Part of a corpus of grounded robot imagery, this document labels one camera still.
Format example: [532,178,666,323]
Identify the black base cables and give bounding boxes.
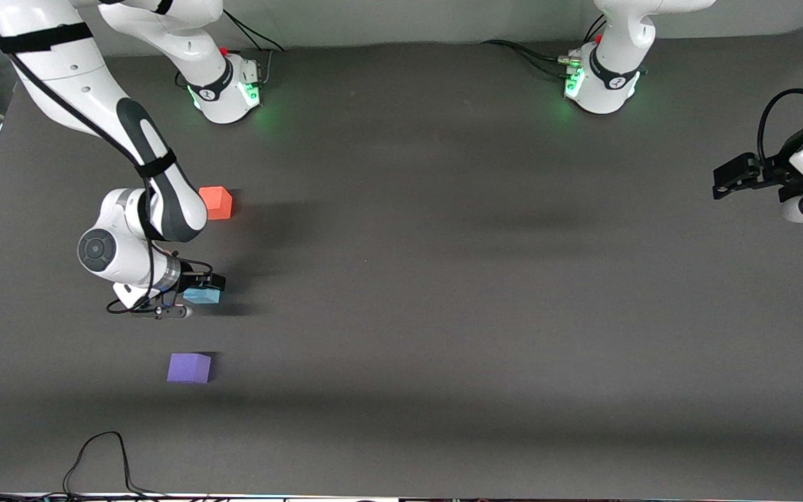
[481,13,609,82]
[219,10,285,89]

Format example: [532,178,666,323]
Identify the orange foam block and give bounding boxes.
[199,186,234,221]

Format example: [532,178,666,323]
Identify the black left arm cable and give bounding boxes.
[756,88,803,166]

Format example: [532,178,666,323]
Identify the purple foam block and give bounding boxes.
[167,353,213,385]

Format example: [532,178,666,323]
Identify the black left base cables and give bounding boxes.
[481,13,609,82]

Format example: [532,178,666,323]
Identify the black right base cables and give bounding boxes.
[219,10,285,89]

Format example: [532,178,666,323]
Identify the black looped table cable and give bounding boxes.
[63,431,165,498]

